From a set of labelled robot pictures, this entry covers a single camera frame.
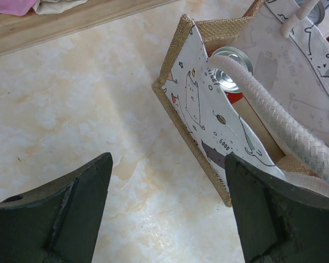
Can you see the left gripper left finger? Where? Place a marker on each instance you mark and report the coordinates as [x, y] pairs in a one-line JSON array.
[[58, 221]]

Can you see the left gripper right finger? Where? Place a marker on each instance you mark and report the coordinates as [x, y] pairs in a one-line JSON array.
[[276, 221]]

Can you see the brown burlap canvas bag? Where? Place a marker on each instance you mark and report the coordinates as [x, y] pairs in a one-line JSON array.
[[281, 125]]

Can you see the purple soda can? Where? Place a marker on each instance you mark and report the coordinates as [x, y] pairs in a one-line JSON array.
[[312, 10]]

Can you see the cream folded cloth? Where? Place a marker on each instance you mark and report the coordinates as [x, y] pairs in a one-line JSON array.
[[44, 7]]

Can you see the pink t-shirt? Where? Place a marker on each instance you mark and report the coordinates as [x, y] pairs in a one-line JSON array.
[[16, 7]]

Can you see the wooden clothes rack frame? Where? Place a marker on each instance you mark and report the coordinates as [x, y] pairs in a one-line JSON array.
[[18, 32]]

